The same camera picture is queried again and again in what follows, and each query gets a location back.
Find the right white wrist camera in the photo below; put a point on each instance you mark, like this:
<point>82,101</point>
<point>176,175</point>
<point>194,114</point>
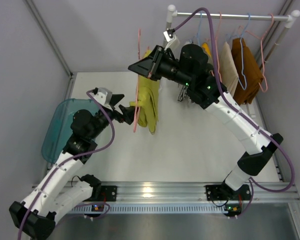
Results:
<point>172,41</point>

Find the black white print trousers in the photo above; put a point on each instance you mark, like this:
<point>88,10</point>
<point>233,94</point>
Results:
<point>183,90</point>

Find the beige trousers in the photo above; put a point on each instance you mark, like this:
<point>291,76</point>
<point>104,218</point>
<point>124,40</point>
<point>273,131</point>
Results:
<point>227,69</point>

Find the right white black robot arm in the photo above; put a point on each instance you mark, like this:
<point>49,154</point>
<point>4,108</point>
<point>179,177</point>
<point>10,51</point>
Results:
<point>192,70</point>

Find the yellow-green trousers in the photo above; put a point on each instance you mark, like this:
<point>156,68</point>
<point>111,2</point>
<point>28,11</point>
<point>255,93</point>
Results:
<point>152,88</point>

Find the camouflage yellow trousers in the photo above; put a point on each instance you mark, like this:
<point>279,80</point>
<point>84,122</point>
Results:
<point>207,51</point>

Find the aluminium mounting rail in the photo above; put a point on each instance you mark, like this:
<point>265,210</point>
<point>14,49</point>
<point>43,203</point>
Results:
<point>187,192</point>

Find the white metal clothes rack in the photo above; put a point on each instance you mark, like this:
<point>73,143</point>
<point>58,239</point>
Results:
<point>288,20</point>

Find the brown trousers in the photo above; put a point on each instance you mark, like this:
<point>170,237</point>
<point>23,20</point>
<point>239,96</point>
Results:
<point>253,74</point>

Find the teal plastic bin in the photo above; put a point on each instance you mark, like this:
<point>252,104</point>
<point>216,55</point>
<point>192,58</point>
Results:
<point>59,130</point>

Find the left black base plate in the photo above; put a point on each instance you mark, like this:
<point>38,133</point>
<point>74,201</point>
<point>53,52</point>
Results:
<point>108,193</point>

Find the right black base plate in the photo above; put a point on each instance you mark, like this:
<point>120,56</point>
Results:
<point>222,192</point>

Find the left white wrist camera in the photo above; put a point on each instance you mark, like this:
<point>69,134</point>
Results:
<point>102,95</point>

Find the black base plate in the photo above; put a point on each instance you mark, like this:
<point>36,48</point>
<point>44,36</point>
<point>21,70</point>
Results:
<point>222,192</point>
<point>108,193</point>

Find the grey slotted cable duct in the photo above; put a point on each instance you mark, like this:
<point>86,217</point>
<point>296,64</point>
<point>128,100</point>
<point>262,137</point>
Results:
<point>147,208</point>

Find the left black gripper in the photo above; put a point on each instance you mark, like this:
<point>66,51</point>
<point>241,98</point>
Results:
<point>116,110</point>

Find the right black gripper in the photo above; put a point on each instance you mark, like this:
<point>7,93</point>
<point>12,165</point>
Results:
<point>156,63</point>

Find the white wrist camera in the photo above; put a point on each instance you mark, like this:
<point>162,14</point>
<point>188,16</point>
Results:
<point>172,41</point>
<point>102,95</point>

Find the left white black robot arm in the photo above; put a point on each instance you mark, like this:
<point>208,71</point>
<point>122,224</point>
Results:
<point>38,214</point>

